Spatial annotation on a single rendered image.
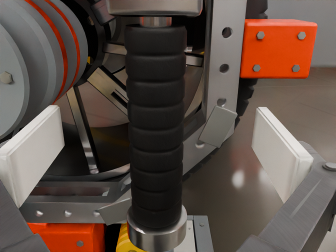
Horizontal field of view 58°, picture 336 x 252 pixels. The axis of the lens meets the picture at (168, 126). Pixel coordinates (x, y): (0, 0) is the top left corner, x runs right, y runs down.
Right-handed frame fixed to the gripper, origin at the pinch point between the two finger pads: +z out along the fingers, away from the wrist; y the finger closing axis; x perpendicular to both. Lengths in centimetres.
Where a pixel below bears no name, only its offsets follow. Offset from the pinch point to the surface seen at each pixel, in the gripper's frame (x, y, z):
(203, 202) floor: -83, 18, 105
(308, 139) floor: -83, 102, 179
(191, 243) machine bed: -75, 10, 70
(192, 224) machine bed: -75, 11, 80
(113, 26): 1, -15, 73
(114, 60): -9, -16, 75
